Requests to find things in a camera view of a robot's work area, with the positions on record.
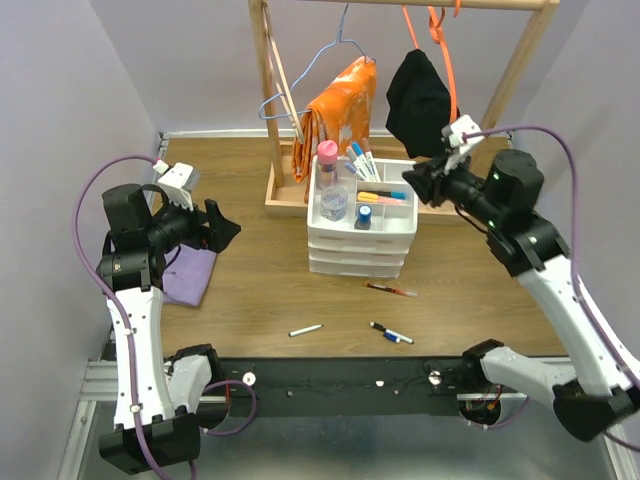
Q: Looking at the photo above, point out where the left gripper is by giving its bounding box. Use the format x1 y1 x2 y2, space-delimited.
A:
146 190 242 252

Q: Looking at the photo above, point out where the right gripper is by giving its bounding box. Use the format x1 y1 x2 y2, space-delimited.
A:
402 147 505 228

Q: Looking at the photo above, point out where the black teal highlighter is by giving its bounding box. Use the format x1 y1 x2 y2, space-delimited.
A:
371 191 406 200

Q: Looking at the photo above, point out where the yellow pink highlighter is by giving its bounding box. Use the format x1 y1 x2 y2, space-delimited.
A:
356 191 406 205

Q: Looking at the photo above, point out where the blue lid small jar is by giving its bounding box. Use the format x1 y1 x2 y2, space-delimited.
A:
354 204 373 230

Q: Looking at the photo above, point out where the blue cap white marker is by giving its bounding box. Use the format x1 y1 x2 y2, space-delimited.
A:
351 142 377 182

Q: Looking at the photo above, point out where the lavender cap white marker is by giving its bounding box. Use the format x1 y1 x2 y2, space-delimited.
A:
344 161 367 181

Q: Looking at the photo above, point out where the clear paperclip jar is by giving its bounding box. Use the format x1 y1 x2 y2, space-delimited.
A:
320 185 349 222

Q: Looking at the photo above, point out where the pink lid pen tube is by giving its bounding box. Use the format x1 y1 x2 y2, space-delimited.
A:
316 140 338 189

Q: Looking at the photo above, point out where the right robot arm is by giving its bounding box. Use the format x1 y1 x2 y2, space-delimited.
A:
410 149 639 442

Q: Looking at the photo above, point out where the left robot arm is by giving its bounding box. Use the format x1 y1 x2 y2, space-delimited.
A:
96 162 258 479

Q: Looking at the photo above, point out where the purple folded cloth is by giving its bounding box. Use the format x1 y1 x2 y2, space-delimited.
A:
162 245 217 307

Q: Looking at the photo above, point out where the wooden clothes rack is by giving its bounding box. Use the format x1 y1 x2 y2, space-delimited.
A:
247 0 560 219

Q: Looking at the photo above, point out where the white drawer organizer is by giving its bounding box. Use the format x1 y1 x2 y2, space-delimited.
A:
307 157 418 278

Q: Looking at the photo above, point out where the black garment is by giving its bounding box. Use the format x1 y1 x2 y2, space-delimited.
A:
386 49 452 159

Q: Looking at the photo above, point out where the orange patterned cloth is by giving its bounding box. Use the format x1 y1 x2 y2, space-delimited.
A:
291 56 377 204

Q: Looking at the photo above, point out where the red clear pen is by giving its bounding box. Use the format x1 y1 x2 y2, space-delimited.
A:
363 282 418 298

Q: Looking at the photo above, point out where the small white black-tip pen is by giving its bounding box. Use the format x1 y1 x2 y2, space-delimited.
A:
288 324 324 338

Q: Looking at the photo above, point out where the small blue cap piece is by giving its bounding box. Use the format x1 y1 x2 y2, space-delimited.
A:
383 332 401 344

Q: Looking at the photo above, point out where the black white thin marker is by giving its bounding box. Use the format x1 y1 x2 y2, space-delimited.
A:
369 322 414 345

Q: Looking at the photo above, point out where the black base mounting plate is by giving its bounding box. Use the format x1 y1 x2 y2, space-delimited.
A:
209 355 506 430

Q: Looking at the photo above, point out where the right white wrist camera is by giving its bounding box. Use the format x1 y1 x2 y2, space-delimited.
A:
441 114 485 175

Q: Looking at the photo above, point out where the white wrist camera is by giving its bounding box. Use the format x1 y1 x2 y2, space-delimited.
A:
153 159 200 211
441 114 485 175

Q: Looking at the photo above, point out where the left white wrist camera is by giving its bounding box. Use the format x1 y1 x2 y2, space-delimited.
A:
153 159 200 211

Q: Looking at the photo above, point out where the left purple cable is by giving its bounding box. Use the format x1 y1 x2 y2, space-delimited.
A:
72 155 199 480

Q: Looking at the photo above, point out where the orange strap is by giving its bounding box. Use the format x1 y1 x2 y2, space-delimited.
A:
401 0 462 124

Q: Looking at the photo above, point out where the blue wire hanger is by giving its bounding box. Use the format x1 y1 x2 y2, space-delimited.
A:
258 3 376 120

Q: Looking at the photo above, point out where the aluminium frame rail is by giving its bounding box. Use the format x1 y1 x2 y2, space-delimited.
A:
79 352 576 401

